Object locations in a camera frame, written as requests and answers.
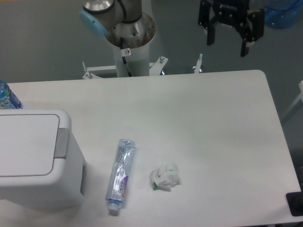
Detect silver levelling foot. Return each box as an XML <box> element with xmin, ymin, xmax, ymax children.
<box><xmin>192</xmin><ymin>53</ymin><xmax>204</xmax><ymax>74</ymax></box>

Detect blue labelled water bottle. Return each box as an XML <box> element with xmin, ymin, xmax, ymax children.
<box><xmin>0</xmin><ymin>80</ymin><xmax>22</xmax><ymax>109</ymax></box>

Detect black clamp at table corner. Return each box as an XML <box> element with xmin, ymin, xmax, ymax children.
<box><xmin>286</xmin><ymin>192</ymin><xmax>303</xmax><ymax>217</ymax></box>

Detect white trash can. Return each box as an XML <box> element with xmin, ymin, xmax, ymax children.
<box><xmin>0</xmin><ymin>109</ymin><xmax>87</xmax><ymax>208</ymax></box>

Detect crumpled white paper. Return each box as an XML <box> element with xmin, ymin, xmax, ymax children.
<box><xmin>149</xmin><ymin>161</ymin><xmax>180</xmax><ymax>192</ymax></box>

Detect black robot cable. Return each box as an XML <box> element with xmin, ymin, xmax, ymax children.
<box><xmin>119</xmin><ymin>36</ymin><xmax>132</xmax><ymax>77</ymax></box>

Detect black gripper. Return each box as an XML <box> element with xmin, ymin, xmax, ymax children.
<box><xmin>198</xmin><ymin>0</ymin><xmax>265</xmax><ymax>57</ymax></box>

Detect white frame at right edge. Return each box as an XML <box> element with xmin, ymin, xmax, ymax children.
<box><xmin>280</xmin><ymin>81</ymin><xmax>303</xmax><ymax>124</ymax></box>

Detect large blue water jug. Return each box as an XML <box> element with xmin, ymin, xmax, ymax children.
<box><xmin>264</xmin><ymin>0</ymin><xmax>303</xmax><ymax>29</ymax></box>

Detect empty clear plastic bottle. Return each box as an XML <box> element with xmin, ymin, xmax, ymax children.
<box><xmin>106</xmin><ymin>139</ymin><xmax>135</xmax><ymax>216</ymax></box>

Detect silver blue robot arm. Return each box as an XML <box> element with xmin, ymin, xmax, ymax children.
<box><xmin>79</xmin><ymin>0</ymin><xmax>265</xmax><ymax>57</ymax></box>

